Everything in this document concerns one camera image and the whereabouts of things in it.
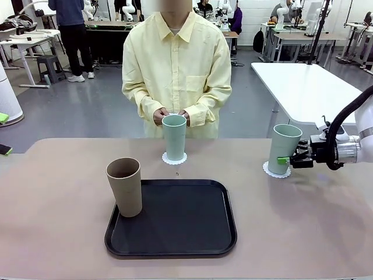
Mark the green tall cup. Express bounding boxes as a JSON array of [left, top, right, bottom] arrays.
[[161, 114, 187, 162], [267, 124, 303, 175]]

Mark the black plastic tray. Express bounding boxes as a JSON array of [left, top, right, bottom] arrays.
[[104, 179, 238, 259]]

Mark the person in yellow shirt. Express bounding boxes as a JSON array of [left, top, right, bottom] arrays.
[[121, 5, 233, 139]]

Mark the desk with black panel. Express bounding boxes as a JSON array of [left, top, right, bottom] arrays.
[[84, 20, 140, 67]]

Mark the white frame desk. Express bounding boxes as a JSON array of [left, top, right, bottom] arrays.
[[339, 11, 373, 69]]

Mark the black backpack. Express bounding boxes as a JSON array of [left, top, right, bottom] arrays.
[[252, 28, 265, 54]]

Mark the white cylindrical pedestal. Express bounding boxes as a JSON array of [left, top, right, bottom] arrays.
[[0, 62, 24, 128]]

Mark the black stand pole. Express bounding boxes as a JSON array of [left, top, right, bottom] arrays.
[[307, 0, 333, 65]]

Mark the brown tall cup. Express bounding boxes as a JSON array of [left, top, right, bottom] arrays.
[[105, 157, 143, 218]]

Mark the person's right hand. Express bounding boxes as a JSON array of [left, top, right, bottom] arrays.
[[153, 108, 171, 127]]

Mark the person in blue top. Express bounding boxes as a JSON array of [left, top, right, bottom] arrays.
[[48, 0, 96, 83]]

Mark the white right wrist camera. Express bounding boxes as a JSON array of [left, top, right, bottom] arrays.
[[316, 115, 349, 144]]

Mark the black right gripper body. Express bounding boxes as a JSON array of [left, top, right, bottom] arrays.
[[308, 134, 329, 164]]

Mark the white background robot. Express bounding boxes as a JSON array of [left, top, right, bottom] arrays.
[[304, 0, 333, 37], [83, 0, 98, 21], [115, 0, 140, 22], [275, 2, 289, 32], [217, 0, 234, 32]]

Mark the person's left forearm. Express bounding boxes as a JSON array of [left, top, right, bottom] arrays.
[[183, 84, 233, 128]]

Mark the person in purple top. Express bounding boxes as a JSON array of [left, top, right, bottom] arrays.
[[230, 0, 243, 55]]

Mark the black braided cable sleeve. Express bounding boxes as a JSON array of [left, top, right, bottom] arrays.
[[325, 84, 373, 172]]

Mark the black jacket pile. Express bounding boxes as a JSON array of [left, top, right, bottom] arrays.
[[0, 14, 38, 34]]

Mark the large white table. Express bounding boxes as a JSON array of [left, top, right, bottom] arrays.
[[251, 62, 365, 139]]

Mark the person's right forearm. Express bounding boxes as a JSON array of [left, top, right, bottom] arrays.
[[122, 84, 167, 122]]

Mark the grey plastic stool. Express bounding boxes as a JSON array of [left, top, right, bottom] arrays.
[[36, 54, 66, 84]]

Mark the seated person patterned sweater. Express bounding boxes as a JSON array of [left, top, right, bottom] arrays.
[[195, 0, 216, 20]]

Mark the small brown desk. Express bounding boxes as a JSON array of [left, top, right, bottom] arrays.
[[224, 30, 240, 53]]

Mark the person's left hand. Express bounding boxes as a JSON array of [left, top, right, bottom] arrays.
[[177, 110, 191, 128]]

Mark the seated person grey top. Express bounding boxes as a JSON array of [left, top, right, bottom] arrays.
[[268, 0, 305, 26]]

